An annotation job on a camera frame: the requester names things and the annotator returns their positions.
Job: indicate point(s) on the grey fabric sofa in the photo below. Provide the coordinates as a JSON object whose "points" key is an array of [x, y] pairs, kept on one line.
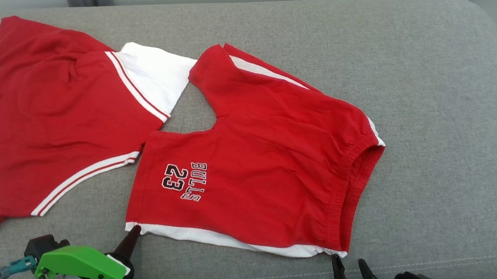
{"points": [[438, 132]]}

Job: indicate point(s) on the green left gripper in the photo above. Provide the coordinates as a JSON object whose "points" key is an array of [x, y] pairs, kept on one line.
{"points": [[83, 263]]}

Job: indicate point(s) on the red jersey with white sleeves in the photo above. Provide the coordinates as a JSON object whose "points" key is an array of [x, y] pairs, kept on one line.
{"points": [[47, 118]]}

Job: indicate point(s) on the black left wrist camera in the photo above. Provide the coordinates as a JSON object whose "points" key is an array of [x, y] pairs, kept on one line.
{"points": [[41, 246]]}

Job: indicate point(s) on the red shorts with white stripe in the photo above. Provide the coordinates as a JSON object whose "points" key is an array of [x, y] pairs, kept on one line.
{"points": [[274, 160]]}

